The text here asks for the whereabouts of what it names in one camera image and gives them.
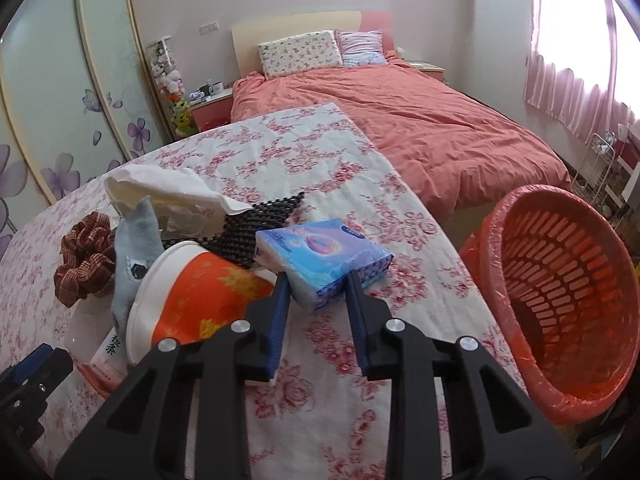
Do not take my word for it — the pink striped pillow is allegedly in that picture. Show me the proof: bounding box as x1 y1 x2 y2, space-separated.
334 29 390 67

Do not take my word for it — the wardrobe with purple flowers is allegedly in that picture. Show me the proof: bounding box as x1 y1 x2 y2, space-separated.
0 0 168 256

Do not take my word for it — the pink curtain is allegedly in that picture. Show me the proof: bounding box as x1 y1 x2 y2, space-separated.
522 0 640 146

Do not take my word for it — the white tissue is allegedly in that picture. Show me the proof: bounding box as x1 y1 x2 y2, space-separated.
104 165 253 241

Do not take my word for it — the white red labelled packet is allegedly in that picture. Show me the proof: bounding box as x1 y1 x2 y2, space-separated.
75 330 128 397

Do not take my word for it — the clear tube of plush toys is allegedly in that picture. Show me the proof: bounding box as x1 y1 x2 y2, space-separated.
146 36 198 137

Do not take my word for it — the red plastic basket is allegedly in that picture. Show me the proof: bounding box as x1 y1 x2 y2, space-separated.
459 185 640 423

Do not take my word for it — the pink nightstand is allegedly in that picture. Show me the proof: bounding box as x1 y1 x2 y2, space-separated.
189 87 235 132
402 60 447 82

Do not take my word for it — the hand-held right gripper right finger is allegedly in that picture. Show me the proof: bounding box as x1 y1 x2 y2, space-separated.
344 270 583 480

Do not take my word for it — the blue tissue packet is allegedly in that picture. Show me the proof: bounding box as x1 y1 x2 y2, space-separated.
254 218 395 313

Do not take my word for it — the floral print pillow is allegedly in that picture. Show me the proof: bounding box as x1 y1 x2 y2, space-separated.
258 30 344 80

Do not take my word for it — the floral tablecloth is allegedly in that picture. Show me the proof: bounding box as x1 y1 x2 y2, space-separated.
0 103 531 480

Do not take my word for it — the black mesh mat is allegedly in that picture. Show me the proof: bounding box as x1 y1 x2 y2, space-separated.
197 191 307 271

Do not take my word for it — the bed with coral duvet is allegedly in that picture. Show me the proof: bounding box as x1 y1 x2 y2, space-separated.
231 10 572 221

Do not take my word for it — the light blue sock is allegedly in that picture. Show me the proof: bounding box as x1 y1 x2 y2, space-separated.
111 196 166 333

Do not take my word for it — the orange instant noodle cup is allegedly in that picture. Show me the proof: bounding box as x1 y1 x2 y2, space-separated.
126 240 276 366

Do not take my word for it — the brown checked scrunchie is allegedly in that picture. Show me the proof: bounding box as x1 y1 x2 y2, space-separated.
53 211 118 307

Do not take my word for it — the white wire rack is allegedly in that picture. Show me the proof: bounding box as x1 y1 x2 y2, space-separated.
570 130 617 211

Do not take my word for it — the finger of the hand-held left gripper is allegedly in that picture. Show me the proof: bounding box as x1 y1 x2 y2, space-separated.
0 342 76 398
0 382 48 442

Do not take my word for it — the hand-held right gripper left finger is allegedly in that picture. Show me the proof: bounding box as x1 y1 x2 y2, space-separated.
55 272 292 480

